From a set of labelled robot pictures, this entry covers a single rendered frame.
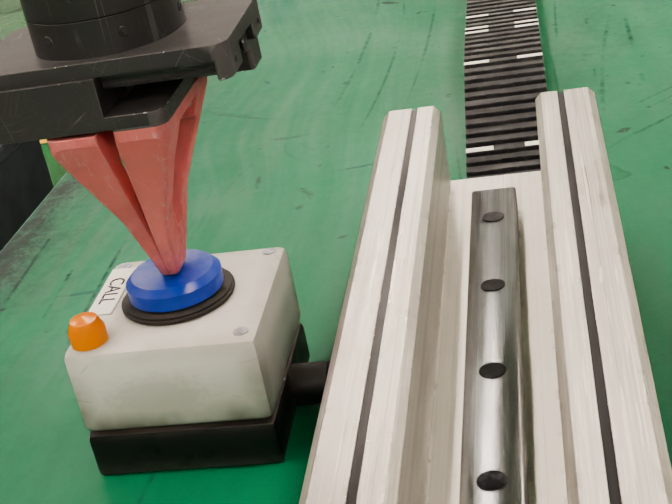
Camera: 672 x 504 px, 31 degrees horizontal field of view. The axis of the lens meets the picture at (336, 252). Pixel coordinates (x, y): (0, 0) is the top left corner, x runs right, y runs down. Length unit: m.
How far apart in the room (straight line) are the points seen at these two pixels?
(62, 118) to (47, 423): 0.17
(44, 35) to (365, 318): 0.15
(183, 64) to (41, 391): 0.22
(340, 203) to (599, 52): 0.26
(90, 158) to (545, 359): 0.18
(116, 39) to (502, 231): 0.18
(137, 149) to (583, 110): 0.21
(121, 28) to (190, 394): 0.15
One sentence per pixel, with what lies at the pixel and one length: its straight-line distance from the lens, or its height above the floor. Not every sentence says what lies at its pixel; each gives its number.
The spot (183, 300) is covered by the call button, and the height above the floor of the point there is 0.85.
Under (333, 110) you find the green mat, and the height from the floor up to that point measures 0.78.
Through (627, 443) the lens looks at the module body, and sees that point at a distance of 0.34.
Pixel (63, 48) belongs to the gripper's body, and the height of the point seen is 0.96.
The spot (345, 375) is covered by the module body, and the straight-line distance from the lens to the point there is 0.38.
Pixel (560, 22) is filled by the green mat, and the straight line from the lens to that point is 0.96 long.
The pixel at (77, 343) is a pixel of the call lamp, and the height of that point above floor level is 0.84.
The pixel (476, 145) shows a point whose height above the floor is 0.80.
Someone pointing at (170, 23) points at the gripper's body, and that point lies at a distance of 0.44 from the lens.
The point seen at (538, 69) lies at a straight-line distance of 0.77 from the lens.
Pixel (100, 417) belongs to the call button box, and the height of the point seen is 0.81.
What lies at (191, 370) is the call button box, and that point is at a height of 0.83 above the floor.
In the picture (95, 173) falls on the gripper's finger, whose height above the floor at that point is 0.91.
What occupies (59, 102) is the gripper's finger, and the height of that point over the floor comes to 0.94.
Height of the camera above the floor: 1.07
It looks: 27 degrees down
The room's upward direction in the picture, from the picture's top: 11 degrees counter-clockwise
